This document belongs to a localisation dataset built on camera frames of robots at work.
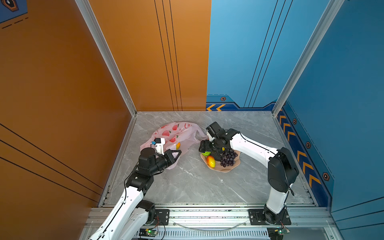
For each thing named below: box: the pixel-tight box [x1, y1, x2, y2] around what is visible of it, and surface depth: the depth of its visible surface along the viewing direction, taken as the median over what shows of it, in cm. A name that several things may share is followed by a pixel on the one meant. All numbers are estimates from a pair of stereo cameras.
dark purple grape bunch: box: [220, 148, 238, 168], surface depth 90 cm
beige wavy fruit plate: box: [200, 150, 241, 173], surface depth 89 cm
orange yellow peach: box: [206, 155, 216, 168], surface depth 87 cm
